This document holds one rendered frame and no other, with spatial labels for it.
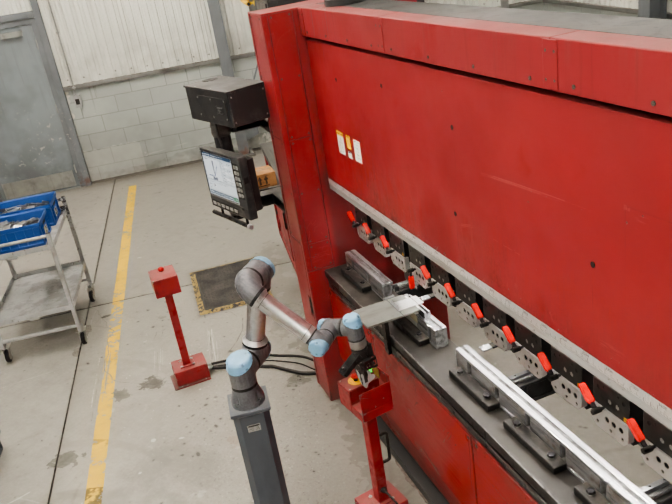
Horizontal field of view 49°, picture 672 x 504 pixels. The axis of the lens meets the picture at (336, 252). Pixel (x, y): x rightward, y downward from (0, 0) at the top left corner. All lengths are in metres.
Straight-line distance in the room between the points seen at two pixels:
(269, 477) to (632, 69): 2.45
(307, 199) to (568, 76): 2.27
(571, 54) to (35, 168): 8.93
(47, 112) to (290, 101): 6.57
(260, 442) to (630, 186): 2.09
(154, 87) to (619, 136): 8.52
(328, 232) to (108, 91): 6.32
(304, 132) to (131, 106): 6.32
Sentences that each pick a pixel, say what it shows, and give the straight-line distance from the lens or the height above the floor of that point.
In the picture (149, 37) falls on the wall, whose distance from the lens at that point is 9.93.
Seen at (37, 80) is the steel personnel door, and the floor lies 1.44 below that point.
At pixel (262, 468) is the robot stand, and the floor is 0.46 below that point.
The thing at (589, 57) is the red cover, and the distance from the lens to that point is 1.91.
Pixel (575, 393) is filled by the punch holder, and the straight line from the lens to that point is 2.41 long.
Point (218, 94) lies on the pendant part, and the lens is 3.98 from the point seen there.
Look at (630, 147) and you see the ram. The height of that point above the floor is 2.06.
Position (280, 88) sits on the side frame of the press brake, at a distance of 3.83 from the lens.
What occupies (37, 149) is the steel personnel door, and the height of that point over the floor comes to 0.59.
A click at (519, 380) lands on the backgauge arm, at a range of 3.11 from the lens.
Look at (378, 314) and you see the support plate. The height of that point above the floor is 1.00.
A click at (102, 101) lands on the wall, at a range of 10.07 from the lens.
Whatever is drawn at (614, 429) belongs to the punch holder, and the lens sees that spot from 2.31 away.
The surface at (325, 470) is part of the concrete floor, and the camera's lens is 4.11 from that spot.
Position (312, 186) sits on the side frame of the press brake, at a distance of 3.99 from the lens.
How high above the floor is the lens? 2.64
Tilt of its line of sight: 24 degrees down
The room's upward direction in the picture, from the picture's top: 9 degrees counter-clockwise
